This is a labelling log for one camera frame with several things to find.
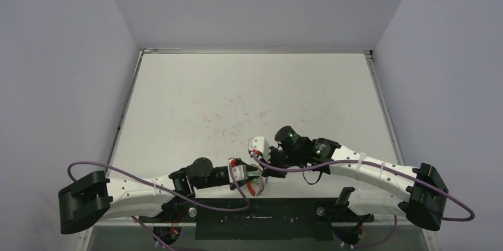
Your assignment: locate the metal keyring with red handle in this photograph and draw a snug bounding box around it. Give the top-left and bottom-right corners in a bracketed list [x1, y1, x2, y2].
[247, 167, 266, 197]

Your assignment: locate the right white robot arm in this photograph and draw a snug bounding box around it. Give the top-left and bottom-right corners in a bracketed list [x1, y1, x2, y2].
[264, 126, 448, 231]

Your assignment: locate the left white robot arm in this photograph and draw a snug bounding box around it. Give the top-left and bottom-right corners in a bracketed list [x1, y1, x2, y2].
[58, 157, 260, 234]

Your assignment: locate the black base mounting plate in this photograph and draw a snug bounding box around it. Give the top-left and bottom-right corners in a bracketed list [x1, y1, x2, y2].
[140, 198, 374, 241]

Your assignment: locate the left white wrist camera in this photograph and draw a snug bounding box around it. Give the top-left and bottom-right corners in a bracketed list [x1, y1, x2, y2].
[227, 158, 248, 186]

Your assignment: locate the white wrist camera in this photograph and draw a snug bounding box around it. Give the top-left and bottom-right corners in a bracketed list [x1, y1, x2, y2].
[227, 158, 248, 186]
[248, 136, 270, 162]

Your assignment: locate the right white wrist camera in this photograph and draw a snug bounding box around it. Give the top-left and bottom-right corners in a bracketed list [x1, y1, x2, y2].
[248, 136, 270, 162]

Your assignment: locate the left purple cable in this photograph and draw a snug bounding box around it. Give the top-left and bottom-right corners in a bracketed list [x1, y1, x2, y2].
[67, 160, 251, 213]

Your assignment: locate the aluminium table frame rail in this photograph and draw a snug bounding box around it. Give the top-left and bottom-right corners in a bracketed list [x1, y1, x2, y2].
[80, 49, 437, 251]

